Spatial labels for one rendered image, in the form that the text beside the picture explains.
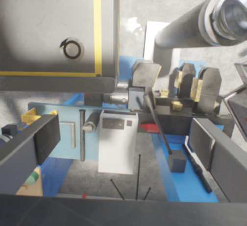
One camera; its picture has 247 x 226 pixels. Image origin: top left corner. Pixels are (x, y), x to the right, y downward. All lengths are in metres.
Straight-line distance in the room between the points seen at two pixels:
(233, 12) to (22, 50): 0.66
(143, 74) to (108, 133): 0.46
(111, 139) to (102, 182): 1.84
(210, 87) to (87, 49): 1.11
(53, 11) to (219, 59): 2.25
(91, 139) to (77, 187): 1.83
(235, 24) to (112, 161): 0.99
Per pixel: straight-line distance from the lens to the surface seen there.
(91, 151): 1.36
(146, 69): 1.21
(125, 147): 1.17
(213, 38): 0.80
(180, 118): 1.25
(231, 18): 0.76
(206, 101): 1.36
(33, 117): 1.20
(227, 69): 2.52
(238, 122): 0.40
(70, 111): 1.26
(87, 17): 0.33
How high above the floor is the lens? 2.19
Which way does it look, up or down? 74 degrees down
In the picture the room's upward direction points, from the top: 174 degrees counter-clockwise
